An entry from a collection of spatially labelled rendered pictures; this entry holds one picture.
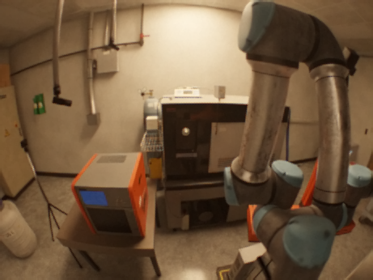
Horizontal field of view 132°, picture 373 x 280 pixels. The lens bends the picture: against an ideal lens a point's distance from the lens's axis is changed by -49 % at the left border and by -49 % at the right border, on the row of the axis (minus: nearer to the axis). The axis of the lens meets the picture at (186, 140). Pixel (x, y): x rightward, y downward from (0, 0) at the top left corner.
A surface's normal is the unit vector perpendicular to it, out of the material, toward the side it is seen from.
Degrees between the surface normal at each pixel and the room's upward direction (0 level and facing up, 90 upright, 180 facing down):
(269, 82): 99
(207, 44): 90
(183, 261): 0
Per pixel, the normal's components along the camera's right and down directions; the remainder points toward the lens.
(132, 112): 0.12, 0.36
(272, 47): -0.48, 0.46
